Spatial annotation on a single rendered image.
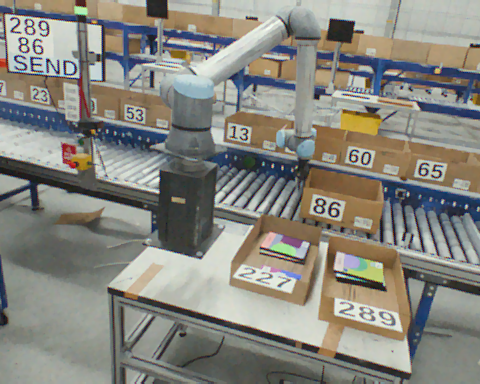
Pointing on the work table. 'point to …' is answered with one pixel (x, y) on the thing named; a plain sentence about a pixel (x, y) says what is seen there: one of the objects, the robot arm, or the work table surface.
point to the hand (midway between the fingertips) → (299, 188)
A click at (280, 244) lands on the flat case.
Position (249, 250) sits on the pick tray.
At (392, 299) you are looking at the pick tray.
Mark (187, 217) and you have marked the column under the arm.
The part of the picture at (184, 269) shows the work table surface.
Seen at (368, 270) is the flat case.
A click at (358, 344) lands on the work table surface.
